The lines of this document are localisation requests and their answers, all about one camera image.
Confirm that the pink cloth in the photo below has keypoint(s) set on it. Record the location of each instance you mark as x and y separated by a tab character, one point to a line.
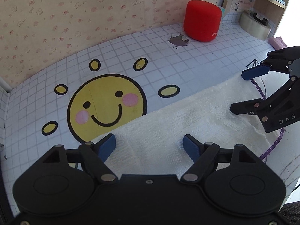
277	43

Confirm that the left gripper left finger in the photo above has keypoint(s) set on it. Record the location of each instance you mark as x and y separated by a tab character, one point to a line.
94	156

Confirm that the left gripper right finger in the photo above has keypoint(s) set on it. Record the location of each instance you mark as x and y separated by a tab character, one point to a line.
204	157

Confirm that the red cylindrical speaker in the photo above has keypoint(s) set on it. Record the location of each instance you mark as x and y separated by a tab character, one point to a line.
202	20

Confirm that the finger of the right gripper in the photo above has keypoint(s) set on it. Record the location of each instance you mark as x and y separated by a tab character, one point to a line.
255	71
248	107

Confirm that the clear tape roll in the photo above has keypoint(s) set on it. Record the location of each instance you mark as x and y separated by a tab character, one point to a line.
253	27

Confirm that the white towel purple trim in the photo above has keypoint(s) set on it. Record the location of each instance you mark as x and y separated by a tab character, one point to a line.
153	144

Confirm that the teal capped white bottle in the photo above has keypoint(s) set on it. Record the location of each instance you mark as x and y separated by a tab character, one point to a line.
223	11

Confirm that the small dark bottle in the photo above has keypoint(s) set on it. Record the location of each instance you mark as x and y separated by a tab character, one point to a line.
259	18

